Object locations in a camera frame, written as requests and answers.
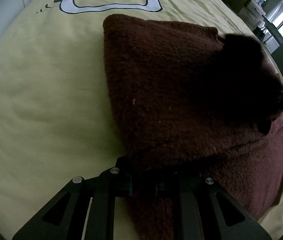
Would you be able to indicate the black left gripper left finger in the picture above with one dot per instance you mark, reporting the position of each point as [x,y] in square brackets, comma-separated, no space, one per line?
[82,209]

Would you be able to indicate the dark red knitted sweater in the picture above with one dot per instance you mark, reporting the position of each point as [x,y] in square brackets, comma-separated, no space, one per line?
[190,104]

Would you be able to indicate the yellow cartoon print bedspread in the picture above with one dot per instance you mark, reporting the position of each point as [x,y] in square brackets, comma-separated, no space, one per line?
[55,117]

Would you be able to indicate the wooden desk with clutter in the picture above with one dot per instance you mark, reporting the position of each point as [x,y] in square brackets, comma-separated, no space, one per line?
[252,13]

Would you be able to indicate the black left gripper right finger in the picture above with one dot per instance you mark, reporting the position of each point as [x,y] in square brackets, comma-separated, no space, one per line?
[208,211]

